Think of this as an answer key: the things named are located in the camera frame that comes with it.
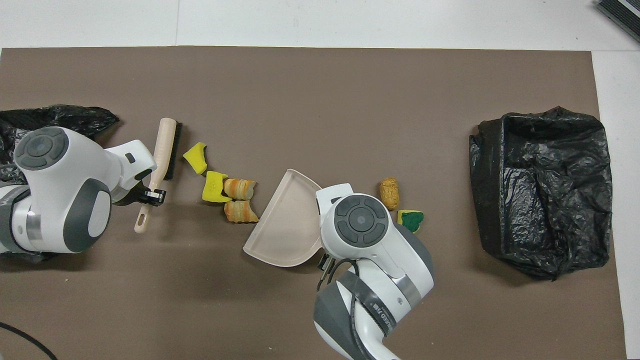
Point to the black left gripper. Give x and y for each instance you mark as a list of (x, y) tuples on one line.
[(132, 195)]

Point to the beige brush black bristles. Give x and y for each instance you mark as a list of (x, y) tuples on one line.
[(162, 150)]

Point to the yellow wedge sponge piece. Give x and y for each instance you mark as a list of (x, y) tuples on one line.
[(196, 159)]

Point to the yellow notched sponge piece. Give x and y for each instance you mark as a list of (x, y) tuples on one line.
[(214, 187)]

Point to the orange striped bread piece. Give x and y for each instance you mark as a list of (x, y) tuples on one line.
[(239, 189), (240, 212)]

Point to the beige plastic dustpan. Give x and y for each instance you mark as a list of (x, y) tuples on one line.
[(285, 225)]

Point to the brown oval croquette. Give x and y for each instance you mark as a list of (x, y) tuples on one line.
[(389, 195)]

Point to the green and yellow sponge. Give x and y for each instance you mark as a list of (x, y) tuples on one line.
[(412, 220)]

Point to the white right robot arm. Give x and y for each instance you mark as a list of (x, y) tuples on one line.
[(370, 250)]

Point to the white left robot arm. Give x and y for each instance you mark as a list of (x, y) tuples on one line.
[(75, 190)]

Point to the black bag with pink bin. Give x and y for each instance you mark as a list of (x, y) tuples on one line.
[(75, 117)]

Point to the black trash bag bin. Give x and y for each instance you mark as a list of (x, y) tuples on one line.
[(550, 200)]

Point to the brown table mat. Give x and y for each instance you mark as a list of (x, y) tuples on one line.
[(320, 75)]

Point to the dark grey ribbed panel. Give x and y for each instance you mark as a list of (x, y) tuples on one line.
[(622, 12)]

